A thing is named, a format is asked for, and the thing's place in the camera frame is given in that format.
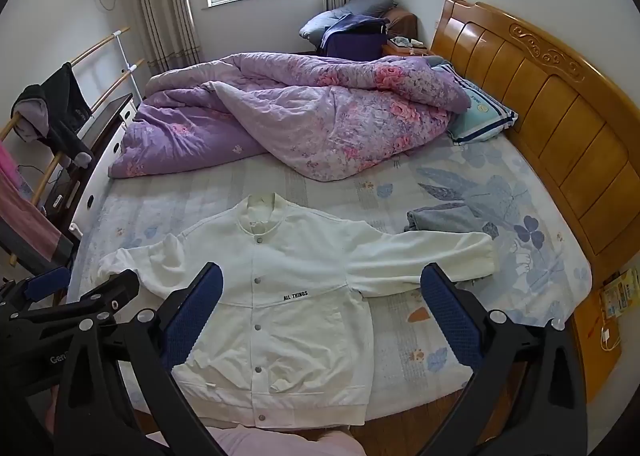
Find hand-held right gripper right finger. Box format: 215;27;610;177
420;263;588;456

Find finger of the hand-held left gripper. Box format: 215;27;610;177
30;269;142;325
0;266;73;309

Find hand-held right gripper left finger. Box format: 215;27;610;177
54;262;224;456

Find white snap-button jacket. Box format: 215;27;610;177
97;192;496;427

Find folded grey clothes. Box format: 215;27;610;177
404;203;500;241

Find pink towel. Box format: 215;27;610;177
0;141;63;261

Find person's pink clothing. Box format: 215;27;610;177
145;423;366;456

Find wooden nightstand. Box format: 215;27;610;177
382;36;436;59
570;281;640;404

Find bed with leaf-print sheet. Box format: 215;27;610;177
67;136;593;417

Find black garment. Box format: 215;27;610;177
11;62;96;169

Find yellow box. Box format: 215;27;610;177
599;268;640;319

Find teal pillow with blue stripes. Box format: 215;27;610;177
432;60;518;144

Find wooden headboard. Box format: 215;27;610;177
430;0;640;281

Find wooden drying rack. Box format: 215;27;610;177
0;26;146;217

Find purple floral quilt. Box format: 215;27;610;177
107;52;473;183

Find dark purple cloth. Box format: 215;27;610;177
319;14;391;61

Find brown armchair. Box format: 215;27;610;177
382;8;418;44

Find pile of pillows and bedding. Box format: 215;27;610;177
299;0;398;41

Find white charger cable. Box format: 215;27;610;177
597;311;623;352

